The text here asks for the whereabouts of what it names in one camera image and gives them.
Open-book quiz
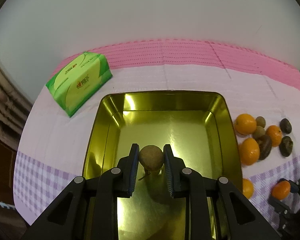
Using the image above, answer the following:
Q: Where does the small brown round fruit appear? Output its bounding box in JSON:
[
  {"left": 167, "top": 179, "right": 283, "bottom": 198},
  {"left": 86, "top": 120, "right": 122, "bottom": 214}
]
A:
[{"left": 138, "top": 145, "right": 164, "bottom": 180}]

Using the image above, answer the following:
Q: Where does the gold metal tin tray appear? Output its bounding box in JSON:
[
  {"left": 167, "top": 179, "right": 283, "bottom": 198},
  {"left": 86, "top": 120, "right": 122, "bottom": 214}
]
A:
[{"left": 83, "top": 90, "right": 242, "bottom": 239}]

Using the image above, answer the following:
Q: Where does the dark passion fruit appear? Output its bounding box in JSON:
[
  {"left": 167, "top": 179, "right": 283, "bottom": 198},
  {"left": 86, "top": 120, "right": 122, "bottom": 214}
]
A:
[
  {"left": 280, "top": 118, "right": 292, "bottom": 134},
  {"left": 279, "top": 136, "right": 293, "bottom": 157}
]

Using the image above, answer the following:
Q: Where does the pink and purple tablecloth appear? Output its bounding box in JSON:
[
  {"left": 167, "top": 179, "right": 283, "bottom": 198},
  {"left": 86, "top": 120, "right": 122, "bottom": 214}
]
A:
[{"left": 13, "top": 40, "right": 300, "bottom": 227}]

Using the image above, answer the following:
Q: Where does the orange beside tray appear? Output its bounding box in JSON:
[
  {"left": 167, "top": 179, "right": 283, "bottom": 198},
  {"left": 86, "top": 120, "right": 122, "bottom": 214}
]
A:
[{"left": 242, "top": 178, "right": 254, "bottom": 199}]

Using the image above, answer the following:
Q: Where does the small brown fruit lower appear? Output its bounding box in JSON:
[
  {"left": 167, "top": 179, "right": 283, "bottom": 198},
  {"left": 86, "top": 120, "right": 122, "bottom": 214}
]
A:
[{"left": 252, "top": 126, "right": 266, "bottom": 140}]

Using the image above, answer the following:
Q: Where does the dark passion fruit among oranges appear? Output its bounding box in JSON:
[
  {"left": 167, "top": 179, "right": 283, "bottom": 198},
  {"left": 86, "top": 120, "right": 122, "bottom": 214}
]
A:
[{"left": 257, "top": 134, "right": 272, "bottom": 160}]

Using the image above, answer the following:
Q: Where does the beige curtain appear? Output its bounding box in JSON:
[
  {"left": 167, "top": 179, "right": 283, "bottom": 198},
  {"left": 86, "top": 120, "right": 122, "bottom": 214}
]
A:
[{"left": 0, "top": 69, "right": 32, "bottom": 150}]

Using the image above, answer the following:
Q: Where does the orange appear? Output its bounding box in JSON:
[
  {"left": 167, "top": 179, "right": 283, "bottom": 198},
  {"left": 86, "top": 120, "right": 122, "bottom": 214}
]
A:
[
  {"left": 271, "top": 180, "right": 291, "bottom": 200},
  {"left": 242, "top": 178, "right": 254, "bottom": 199},
  {"left": 238, "top": 138, "right": 260, "bottom": 166},
  {"left": 234, "top": 113, "right": 257, "bottom": 135},
  {"left": 266, "top": 125, "right": 282, "bottom": 147}
]

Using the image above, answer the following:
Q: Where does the small brown fruit upper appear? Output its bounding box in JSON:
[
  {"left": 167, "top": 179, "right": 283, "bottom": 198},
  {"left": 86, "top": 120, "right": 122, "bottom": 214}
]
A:
[{"left": 256, "top": 116, "right": 266, "bottom": 128}]

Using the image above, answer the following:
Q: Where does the green tissue pack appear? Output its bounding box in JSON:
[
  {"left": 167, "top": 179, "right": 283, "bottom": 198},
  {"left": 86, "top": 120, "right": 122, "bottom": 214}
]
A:
[{"left": 46, "top": 51, "right": 113, "bottom": 117}]

